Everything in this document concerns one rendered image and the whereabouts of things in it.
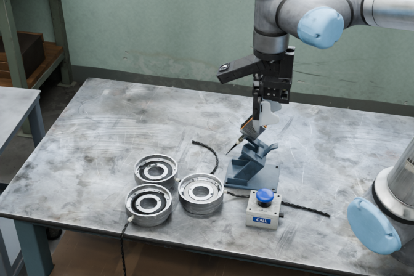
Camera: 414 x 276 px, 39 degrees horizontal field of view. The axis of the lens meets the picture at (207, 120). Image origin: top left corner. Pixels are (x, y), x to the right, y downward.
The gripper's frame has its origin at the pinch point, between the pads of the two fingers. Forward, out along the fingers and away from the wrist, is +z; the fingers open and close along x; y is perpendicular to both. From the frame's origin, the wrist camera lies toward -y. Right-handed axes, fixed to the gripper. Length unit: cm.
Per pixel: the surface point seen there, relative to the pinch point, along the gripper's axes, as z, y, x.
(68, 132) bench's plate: 16, -51, 8
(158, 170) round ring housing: 14.6, -22.8, -3.8
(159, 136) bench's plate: 16.1, -26.8, 11.5
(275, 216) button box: 12.0, 7.0, -16.7
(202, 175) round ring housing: 12.7, -11.4, -5.8
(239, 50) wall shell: 64, -24, 150
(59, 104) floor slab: 95, -117, 130
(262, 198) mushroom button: 9.1, 3.7, -14.8
